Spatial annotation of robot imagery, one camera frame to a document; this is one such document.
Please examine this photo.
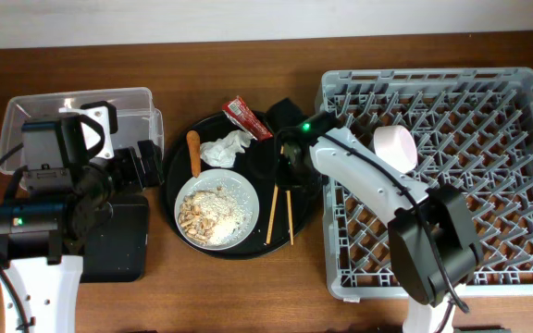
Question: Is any wooden chopstick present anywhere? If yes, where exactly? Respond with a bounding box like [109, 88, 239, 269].
[265, 145, 286, 246]
[285, 191, 294, 246]

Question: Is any white tissue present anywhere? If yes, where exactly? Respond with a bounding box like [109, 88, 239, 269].
[200, 129, 253, 168]

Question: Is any pink bowl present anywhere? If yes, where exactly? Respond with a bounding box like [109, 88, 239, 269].
[372, 125, 418, 173]

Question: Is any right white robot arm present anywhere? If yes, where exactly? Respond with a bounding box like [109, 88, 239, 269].
[259, 113, 483, 332]

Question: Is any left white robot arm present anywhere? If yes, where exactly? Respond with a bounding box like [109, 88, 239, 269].
[0, 101, 164, 332]

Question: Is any grey dishwasher rack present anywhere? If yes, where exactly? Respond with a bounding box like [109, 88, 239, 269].
[315, 68, 533, 296]

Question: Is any round black tray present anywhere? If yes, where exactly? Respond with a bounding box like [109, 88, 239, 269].
[161, 110, 323, 260]

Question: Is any clear plastic bin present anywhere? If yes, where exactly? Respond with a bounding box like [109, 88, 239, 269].
[0, 87, 164, 163]

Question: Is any orange carrot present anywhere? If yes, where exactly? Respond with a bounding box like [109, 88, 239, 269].
[186, 130, 202, 178]

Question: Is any red snack wrapper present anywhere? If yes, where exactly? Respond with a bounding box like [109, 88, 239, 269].
[222, 96, 273, 142]

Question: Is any black rectangular tray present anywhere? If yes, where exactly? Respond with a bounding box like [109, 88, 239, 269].
[61, 195, 150, 285]

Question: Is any white plate with food scraps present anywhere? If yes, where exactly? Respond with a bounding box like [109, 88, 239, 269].
[173, 168, 260, 252]

